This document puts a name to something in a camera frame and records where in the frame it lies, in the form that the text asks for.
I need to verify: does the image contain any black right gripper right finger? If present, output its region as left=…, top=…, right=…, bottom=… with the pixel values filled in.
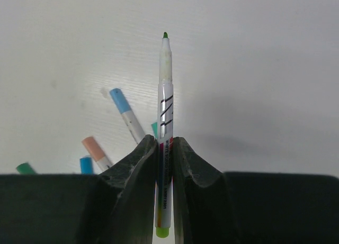
left=172, top=137, right=238, bottom=243

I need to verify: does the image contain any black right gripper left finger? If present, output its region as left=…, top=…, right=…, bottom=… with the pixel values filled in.
left=76, top=134, right=159, bottom=244

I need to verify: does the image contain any lime green marker pen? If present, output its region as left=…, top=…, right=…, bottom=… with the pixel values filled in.
left=155, top=32, right=174, bottom=238

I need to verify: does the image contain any peach marker pen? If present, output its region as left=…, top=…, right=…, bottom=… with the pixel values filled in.
left=82, top=136, right=113, bottom=171

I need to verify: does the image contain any light blue marker pen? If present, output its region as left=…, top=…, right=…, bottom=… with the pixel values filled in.
left=110, top=88, right=146, bottom=144

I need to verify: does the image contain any sky blue marker pen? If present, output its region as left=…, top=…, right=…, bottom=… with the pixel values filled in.
left=79, top=156, right=94, bottom=175

